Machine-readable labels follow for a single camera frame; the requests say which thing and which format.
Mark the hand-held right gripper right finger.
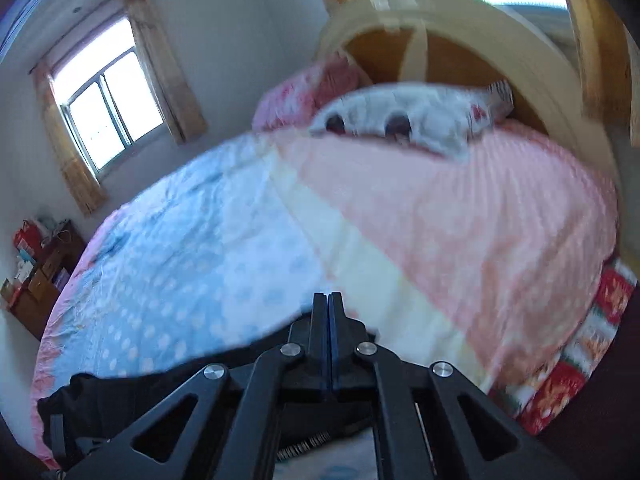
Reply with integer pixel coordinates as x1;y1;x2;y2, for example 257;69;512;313
330;292;566;480

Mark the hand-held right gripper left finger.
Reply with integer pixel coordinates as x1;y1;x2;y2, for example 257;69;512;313
65;292;331;480

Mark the dotted pastel bedsheet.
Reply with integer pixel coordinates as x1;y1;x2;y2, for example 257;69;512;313
30;125;623;480

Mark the red patterned blanket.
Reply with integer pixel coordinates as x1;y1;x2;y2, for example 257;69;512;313
492;257;638;436

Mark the pink pillow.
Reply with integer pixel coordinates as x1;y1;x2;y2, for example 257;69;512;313
252;57;371;133

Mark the grey white folded blanket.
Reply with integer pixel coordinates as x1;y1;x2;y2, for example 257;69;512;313
307;82;501;161

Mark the wooden desk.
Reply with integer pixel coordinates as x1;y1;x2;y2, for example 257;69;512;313
2;220;88;341

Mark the white red printed pillow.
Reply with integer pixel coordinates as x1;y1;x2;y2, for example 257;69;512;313
467;80;516;133

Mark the cardboard box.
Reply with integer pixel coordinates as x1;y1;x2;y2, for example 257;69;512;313
0;279;23;307

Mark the red gift box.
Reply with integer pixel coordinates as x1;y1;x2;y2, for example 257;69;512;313
12;220;38;255

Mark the beige curtain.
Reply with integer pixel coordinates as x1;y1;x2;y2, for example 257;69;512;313
32;62;108;216
122;0;208;143

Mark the sliding pane window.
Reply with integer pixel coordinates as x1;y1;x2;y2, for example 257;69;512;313
50;15;166;173

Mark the wooden arched headboard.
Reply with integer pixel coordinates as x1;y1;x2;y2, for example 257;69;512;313
317;0;621;186

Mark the wooden wardrobe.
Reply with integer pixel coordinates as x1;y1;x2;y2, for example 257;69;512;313
552;0;640;148

